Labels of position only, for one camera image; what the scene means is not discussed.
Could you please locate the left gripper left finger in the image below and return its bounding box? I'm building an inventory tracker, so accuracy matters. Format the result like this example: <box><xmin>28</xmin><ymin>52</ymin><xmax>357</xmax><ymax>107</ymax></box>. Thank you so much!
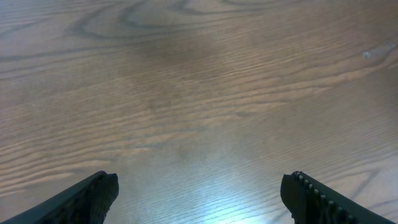
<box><xmin>4</xmin><ymin>170</ymin><xmax>119</xmax><ymax>224</ymax></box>

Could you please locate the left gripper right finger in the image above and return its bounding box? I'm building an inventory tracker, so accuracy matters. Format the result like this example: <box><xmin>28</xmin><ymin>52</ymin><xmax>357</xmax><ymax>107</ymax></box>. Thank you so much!
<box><xmin>280</xmin><ymin>171</ymin><xmax>394</xmax><ymax>224</ymax></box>

